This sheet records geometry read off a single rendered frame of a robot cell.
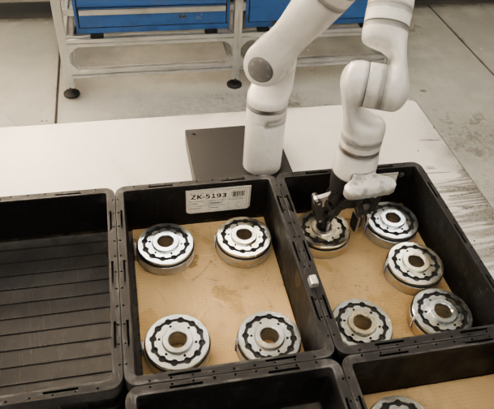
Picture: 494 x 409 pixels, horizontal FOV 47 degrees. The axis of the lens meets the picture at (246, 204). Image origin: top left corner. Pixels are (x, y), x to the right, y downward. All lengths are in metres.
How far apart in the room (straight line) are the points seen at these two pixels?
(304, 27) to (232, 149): 0.44
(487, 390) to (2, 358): 0.76
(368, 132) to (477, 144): 2.08
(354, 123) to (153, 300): 0.45
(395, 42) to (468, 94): 2.47
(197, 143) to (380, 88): 0.67
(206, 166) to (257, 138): 0.16
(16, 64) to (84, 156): 1.88
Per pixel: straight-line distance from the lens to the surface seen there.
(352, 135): 0.94
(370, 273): 1.09
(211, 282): 1.03
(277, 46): 1.14
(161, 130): 1.57
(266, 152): 1.31
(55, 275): 1.07
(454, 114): 3.16
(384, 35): 0.91
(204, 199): 1.08
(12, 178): 1.48
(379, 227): 1.13
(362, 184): 0.96
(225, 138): 1.46
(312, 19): 1.10
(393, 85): 0.89
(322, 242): 1.08
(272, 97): 1.25
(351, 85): 0.89
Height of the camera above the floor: 1.64
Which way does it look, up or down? 44 degrees down
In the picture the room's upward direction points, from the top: 5 degrees clockwise
